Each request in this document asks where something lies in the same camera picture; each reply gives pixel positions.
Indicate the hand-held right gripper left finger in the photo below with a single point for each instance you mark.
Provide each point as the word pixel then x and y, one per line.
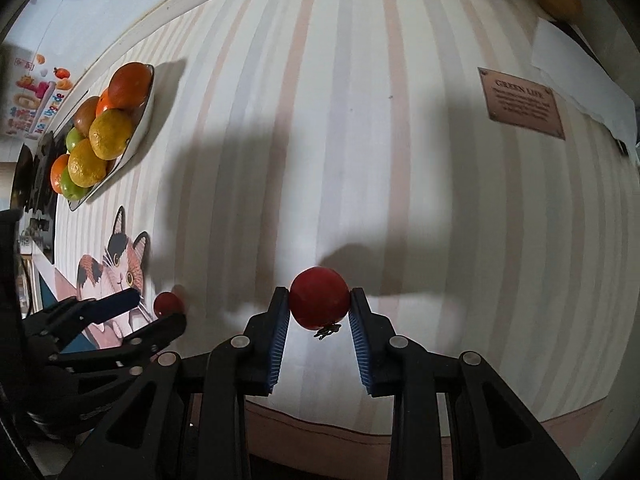
pixel 280 340

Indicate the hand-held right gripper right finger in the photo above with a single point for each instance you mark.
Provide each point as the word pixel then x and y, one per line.
pixel 360 345

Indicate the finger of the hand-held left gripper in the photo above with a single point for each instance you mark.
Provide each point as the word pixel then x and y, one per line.
pixel 155 332
pixel 115 304

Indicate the small red tomato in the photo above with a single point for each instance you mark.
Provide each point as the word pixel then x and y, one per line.
pixel 167 304
pixel 320 300

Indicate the green apple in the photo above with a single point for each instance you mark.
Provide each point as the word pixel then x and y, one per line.
pixel 73 191
pixel 75 140

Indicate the orange tangerine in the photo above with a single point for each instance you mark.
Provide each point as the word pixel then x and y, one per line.
pixel 102 102
pixel 59 172

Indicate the yellow citrus fruit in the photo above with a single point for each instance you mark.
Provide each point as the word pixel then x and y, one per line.
pixel 111 133
pixel 87 162

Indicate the oval patterned ceramic plate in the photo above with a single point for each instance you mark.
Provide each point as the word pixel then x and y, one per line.
pixel 137 132

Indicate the brownish green orange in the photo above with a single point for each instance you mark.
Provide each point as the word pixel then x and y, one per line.
pixel 86 115

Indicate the dark red orange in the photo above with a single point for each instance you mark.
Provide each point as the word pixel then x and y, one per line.
pixel 130 85

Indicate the cat-shaped mat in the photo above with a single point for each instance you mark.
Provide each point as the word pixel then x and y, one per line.
pixel 115 265

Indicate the black gas stove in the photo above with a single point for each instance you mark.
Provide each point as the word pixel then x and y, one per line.
pixel 37 180

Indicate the striped tablecloth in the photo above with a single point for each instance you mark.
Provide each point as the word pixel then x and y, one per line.
pixel 350 160

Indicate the brown tablecloth label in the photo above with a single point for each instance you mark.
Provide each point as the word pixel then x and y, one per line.
pixel 522 102

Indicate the white paper sheet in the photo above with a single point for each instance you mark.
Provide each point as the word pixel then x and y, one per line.
pixel 575 75

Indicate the colourful wall sticker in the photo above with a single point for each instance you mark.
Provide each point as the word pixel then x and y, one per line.
pixel 30 95

